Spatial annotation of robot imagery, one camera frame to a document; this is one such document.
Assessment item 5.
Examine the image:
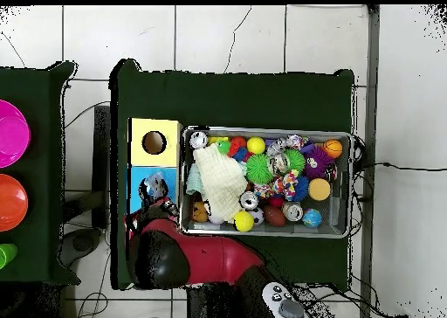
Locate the cream knitted cloth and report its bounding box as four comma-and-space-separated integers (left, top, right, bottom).
192, 144, 249, 220

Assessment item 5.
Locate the green spiky ball with eyes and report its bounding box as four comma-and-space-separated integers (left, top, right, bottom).
244, 153, 276, 186

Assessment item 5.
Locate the brown toy football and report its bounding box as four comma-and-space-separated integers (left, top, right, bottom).
262, 204, 288, 227

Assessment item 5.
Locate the purple spiky ball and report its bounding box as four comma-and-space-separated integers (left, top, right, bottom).
303, 145, 336, 181

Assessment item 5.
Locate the wooden box with three holes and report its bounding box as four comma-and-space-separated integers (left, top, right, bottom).
127, 117, 184, 218

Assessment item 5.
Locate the clear mesh bin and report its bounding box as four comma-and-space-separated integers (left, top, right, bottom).
180, 125, 354, 239

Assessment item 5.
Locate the red silver soda can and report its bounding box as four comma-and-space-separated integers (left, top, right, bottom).
281, 202, 306, 224
189, 129, 210, 150

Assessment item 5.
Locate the yellow ball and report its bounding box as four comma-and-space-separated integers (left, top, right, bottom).
245, 135, 267, 156
233, 210, 256, 233

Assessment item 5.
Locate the plain green spiky ball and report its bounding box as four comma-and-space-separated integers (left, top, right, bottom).
285, 147, 308, 176

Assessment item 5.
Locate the wooden toy burger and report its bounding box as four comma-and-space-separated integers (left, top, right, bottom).
307, 177, 333, 203

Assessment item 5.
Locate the small globe ball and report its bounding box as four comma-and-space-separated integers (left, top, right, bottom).
302, 208, 324, 229

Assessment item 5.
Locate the orange plate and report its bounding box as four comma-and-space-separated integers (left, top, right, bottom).
0, 174, 30, 233

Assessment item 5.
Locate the pink plate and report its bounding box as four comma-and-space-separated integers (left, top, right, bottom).
0, 100, 32, 169

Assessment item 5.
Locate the green cup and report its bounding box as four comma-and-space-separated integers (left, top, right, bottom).
0, 243, 18, 270

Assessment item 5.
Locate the black cable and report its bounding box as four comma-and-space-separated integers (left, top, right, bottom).
352, 132, 447, 174

